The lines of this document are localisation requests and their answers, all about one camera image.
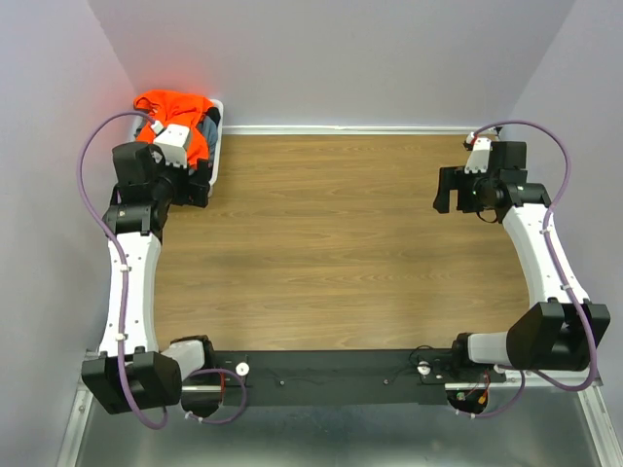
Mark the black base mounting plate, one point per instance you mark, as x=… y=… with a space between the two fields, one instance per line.
x=423 y=375

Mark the white plastic laundry basket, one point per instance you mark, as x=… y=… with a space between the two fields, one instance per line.
x=146 y=129

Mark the black garment in basket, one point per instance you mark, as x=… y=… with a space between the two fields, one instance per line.
x=212 y=116

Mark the orange t shirt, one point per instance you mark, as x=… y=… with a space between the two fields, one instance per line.
x=183 y=109

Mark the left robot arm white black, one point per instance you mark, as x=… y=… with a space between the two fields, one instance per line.
x=130 y=370

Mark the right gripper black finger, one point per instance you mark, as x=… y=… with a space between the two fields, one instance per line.
x=441 y=202
x=450 y=175

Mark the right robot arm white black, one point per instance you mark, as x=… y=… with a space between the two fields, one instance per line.
x=562 y=323

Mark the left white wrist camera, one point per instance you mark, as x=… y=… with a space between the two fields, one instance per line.
x=174 y=142

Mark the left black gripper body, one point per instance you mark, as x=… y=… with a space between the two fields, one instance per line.
x=186 y=191

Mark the grey blue t shirt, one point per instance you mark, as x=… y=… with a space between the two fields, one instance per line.
x=210 y=134

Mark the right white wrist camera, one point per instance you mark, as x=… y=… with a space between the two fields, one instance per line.
x=479 y=148

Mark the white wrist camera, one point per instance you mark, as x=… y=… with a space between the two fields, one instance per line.
x=479 y=148
x=174 y=142

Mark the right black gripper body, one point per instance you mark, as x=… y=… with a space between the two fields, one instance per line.
x=472 y=192

